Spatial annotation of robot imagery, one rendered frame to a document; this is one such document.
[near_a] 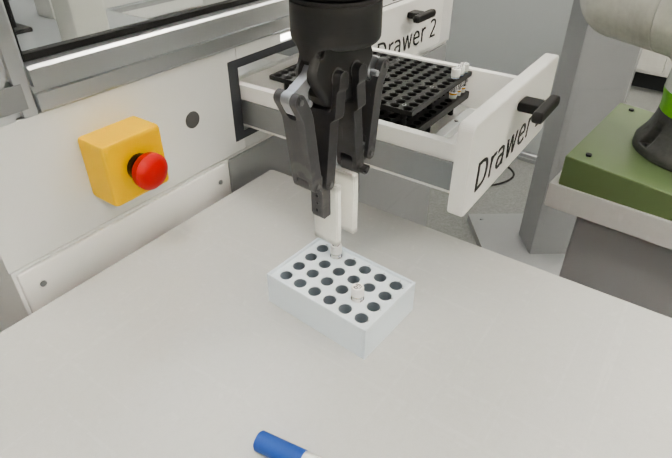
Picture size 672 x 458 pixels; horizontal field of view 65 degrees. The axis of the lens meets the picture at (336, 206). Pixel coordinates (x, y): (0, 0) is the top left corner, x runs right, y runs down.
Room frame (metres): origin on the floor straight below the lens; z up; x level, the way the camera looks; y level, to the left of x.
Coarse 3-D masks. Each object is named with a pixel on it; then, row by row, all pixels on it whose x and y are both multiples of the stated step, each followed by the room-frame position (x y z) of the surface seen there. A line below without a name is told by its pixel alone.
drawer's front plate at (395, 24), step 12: (408, 0) 1.04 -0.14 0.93; (420, 0) 1.06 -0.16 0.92; (432, 0) 1.11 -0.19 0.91; (384, 12) 0.95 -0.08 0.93; (396, 12) 0.99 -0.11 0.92; (384, 24) 0.96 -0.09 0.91; (396, 24) 0.99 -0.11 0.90; (408, 24) 1.03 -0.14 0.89; (420, 24) 1.07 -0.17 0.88; (432, 24) 1.12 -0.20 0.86; (384, 36) 0.96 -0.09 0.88; (396, 36) 0.99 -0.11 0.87; (420, 36) 1.07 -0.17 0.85; (384, 48) 0.96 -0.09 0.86; (396, 48) 1.00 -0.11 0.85; (420, 48) 1.08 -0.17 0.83
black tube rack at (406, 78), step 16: (400, 64) 0.75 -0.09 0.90; (416, 64) 0.75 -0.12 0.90; (432, 64) 0.75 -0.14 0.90; (288, 80) 0.68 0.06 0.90; (384, 80) 0.69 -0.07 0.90; (400, 80) 0.68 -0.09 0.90; (416, 80) 0.69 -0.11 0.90; (432, 80) 0.69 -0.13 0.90; (384, 96) 0.63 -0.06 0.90; (400, 96) 0.63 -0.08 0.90; (416, 96) 0.63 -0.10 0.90; (448, 96) 0.70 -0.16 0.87; (464, 96) 0.71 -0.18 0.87; (384, 112) 0.64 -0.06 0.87; (432, 112) 0.65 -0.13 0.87; (448, 112) 0.67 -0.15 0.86; (416, 128) 0.59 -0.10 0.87
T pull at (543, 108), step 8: (528, 96) 0.60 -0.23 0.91; (552, 96) 0.60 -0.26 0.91; (520, 104) 0.58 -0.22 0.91; (528, 104) 0.57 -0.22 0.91; (536, 104) 0.57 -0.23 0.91; (544, 104) 0.57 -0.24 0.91; (552, 104) 0.57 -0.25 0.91; (528, 112) 0.57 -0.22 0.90; (536, 112) 0.55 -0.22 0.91; (544, 112) 0.55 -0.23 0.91; (536, 120) 0.54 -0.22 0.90
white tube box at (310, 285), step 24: (288, 264) 0.42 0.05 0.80; (312, 264) 0.42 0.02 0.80; (336, 264) 0.42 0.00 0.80; (360, 264) 0.42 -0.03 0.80; (288, 288) 0.39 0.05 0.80; (312, 288) 0.39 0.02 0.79; (336, 288) 0.39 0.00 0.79; (384, 288) 0.39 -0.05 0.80; (408, 288) 0.38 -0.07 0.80; (288, 312) 0.39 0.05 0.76; (312, 312) 0.37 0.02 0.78; (336, 312) 0.35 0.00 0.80; (360, 312) 0.36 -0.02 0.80; (384, 312) 0.35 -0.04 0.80; (408, 312) 0.39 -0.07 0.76; (336, 336) 0.35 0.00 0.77; (360, 336) 0.33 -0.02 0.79; (384, 336) 0.35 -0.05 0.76
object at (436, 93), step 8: (448, 80) 0.69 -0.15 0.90; (456, 80) 0.68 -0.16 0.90; (464, 80) 0.70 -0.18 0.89; (432, 88) 0.65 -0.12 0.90; (440, 88) 0.65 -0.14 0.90; (448, 88) 0.66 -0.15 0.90; (424, 96) 0.63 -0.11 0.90; (432, 96) 0.63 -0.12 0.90; (440, 96) 0.64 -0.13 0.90; (408, 104) 0.60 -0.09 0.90; (416, 104) 0.60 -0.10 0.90; (424, 104) 0.60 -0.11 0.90; (400, 112) 0.59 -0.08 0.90; (408, 112) 0.58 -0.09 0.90; (416, 112) 0.59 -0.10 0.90
